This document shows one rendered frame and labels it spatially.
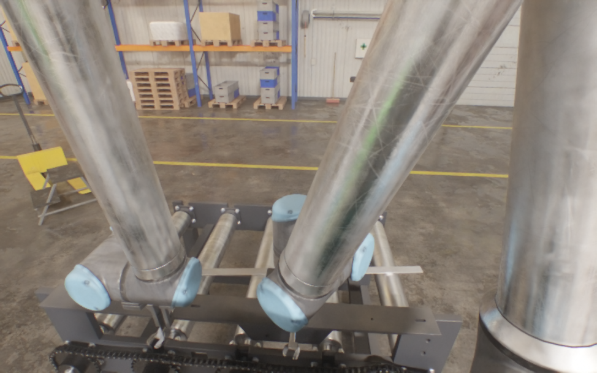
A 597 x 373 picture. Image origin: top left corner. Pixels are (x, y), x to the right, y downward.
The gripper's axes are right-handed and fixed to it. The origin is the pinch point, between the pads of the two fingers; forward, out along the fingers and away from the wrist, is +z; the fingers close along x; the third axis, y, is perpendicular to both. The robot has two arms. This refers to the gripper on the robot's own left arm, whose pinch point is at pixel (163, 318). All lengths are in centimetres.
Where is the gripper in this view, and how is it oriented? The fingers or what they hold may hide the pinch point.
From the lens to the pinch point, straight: 95.6
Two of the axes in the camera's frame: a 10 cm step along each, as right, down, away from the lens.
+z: -0.1, 8.8, 4.7
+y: 0.7, -4.6, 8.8
